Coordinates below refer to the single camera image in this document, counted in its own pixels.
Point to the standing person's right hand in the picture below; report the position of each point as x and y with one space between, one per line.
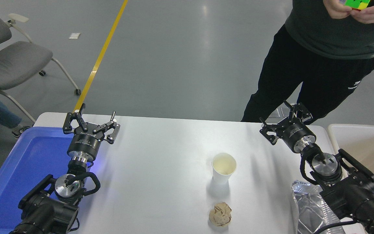
336 9

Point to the white paper scrap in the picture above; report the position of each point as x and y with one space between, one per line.
74 35

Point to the large pale bin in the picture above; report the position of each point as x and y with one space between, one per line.
368 146

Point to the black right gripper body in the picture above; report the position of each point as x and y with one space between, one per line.
295 133

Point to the grey office chair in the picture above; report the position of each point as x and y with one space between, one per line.
11 65

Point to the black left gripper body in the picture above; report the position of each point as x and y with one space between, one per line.
84 144

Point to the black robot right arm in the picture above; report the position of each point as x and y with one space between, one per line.
352 195

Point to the crumpled tan paper ball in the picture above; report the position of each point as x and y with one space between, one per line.
220 214

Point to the white paper cup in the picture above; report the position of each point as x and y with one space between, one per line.
223 172

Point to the standing person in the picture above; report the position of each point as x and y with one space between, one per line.
320 39

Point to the silver foil tray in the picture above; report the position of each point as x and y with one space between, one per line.
307 211

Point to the grey floor plate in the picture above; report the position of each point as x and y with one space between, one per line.
275 113

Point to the blue plastic tray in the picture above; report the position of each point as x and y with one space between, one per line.
28 162

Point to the colourful puzzle cube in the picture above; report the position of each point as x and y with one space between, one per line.
355 3

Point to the seated person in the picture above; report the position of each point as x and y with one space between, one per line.
0 113

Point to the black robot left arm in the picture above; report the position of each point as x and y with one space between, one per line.
44 211

